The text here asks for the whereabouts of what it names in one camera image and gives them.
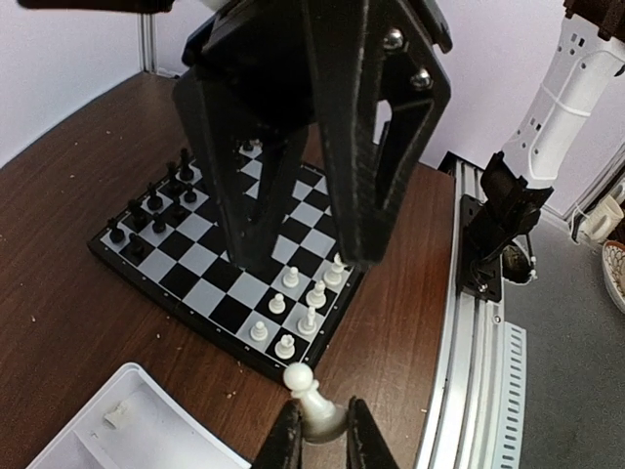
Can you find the white knight chess piece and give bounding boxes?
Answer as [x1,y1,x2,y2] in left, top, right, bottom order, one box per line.
[297,306,317,336]

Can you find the white plastic compartment tray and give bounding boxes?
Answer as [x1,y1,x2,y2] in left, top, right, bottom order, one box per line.
[28,362,251,468]

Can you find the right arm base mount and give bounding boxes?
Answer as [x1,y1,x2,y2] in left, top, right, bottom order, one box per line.
[456,194,502,303]

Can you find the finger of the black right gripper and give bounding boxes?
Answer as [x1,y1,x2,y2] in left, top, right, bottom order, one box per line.
[183,111,308,270]
[302,1,452,264]

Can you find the patterned bowl outside cell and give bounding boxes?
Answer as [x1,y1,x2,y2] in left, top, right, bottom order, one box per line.
[602,240,624,313]

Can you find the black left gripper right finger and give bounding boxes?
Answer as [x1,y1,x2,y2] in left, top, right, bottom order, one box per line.
[346,397,398,469]

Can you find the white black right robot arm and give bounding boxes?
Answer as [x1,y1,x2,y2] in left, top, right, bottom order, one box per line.
[173,1,624,269]

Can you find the left aluminium frame post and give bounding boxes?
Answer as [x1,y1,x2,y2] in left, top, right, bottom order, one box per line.
[140,15,157,74]

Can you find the front aluminium rail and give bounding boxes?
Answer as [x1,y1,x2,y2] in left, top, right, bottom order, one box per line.
[414,150,528,469]

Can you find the row of black chess pieces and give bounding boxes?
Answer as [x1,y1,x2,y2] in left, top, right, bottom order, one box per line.
[99,148,213,265]

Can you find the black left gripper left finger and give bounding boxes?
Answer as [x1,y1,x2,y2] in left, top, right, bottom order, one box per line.
[251,400,304,469]

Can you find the black white chess board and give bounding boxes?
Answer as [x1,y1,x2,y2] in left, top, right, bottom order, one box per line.
[89,163,363,381]

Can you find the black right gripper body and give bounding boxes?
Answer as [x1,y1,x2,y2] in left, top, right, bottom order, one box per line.
[175,1,453,147]

